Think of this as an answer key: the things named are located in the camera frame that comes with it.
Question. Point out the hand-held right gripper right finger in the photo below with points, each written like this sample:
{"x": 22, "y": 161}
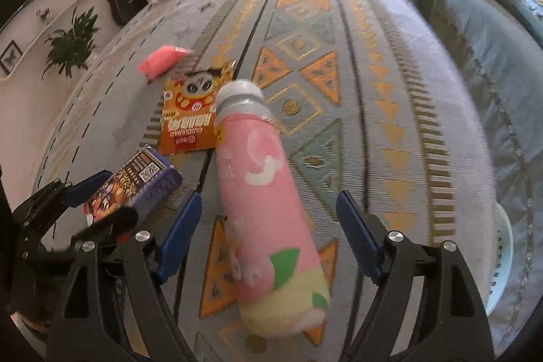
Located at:
{"x": 358, "y": 239}

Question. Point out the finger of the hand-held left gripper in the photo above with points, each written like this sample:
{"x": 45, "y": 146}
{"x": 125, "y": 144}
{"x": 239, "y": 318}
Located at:
{"x": 110, "y": 223}
{"x": 91, "y": 184}

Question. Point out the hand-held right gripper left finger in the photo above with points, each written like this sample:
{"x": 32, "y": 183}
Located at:
{"x": 182, "y": 234}

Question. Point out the purple snack box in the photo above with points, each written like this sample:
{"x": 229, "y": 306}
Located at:
{"x": 140, "y": 179}

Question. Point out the pink bottle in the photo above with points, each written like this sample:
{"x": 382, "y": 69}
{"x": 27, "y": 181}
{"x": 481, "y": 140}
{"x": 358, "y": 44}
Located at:
{"x": 263, "y": 192}

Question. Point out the mint green plastic basket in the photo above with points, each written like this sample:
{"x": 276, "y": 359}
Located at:
{"x": 502, "y": 260}

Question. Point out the orange snack packet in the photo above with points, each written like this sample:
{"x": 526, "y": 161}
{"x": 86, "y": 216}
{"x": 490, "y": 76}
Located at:
{"x": 191, "y": 120}

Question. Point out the green potted plant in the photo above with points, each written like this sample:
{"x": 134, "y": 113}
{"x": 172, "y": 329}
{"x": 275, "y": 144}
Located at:
{"x": 70, "y": 44}

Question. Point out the pink packet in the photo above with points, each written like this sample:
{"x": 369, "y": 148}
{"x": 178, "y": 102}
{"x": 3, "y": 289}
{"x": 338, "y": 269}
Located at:
{"x": 163, "y": 58}

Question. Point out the patterned table mat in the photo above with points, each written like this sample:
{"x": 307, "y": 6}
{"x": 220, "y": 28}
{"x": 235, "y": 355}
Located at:
{"x": 382, "y": 69}

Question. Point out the blue sofa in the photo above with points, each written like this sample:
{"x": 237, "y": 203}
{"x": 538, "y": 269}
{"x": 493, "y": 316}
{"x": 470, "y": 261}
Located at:
{"x": 488, "y": 48}

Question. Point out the small butterfly picture frame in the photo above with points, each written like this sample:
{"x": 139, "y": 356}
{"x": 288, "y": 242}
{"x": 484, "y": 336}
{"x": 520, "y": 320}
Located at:
{"x": 9, "y": 56}

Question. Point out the white curved wall shelf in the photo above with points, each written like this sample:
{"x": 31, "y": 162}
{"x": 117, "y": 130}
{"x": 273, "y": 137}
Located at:
{"x": 25, "y": 35}

